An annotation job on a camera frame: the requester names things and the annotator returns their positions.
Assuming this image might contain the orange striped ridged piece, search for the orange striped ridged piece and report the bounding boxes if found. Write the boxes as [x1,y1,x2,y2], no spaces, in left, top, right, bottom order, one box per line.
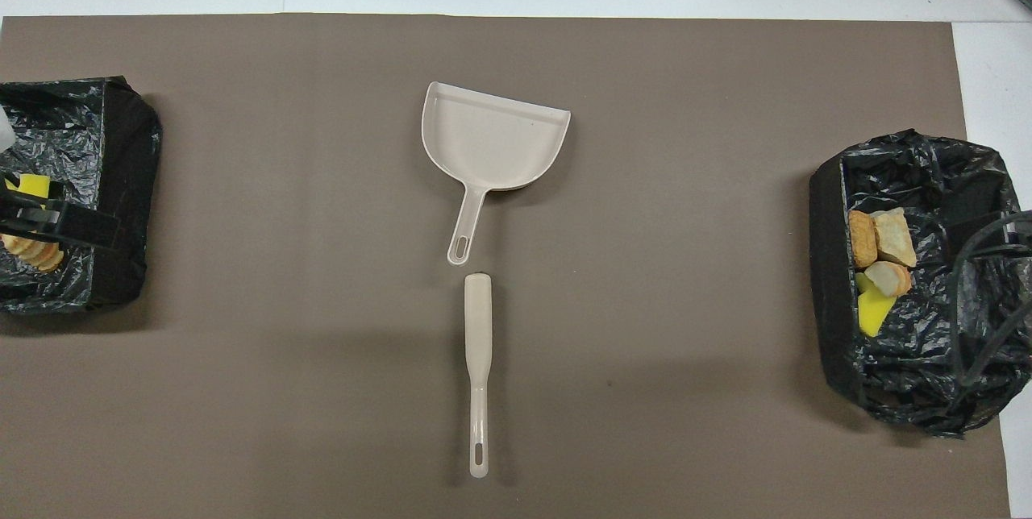
[0,233,65,273]

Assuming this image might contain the beige hand brush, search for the beige hand brush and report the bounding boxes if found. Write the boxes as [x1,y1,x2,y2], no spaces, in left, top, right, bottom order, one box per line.
[464,272,493,479]

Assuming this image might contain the brown paper table mat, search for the brown paper table mat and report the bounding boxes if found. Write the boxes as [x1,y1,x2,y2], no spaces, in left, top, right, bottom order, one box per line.
[0,14,1013,519]

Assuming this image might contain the pale blocky bread chunk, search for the pale blocky bread chunk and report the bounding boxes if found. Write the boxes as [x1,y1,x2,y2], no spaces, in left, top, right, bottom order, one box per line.
[873,208,918,268]

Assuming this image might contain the orange-brown bread roll piece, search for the orange-brown bread roll piece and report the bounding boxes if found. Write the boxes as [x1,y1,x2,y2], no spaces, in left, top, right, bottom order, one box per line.
[849,210,878,270]

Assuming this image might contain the yellow sponge piece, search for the yellow sponge piece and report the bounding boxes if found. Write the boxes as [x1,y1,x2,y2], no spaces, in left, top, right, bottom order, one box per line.
[4,172,52,201]

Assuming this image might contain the pale crumbly bread chunk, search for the pale crumbly bread chunk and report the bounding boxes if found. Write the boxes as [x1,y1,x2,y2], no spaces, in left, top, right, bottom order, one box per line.
[864,261,913,297]

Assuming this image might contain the black bag lined bin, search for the black bag lined bin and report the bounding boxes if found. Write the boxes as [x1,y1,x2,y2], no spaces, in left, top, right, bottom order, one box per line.
[809,129,1032,439]
[0,76,162,316]

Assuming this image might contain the beige plastic dustpan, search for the beige plastic dustpan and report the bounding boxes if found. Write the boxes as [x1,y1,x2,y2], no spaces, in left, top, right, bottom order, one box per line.
[421,81,572,267]

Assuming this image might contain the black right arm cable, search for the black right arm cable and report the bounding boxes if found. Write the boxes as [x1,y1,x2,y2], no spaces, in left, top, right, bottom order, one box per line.
[946,209,1032,391]

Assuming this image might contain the yellow sponge with green pad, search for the yellow sponge with green pad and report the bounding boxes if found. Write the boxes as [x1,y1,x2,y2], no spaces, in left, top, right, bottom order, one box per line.
[856,273,897,338]

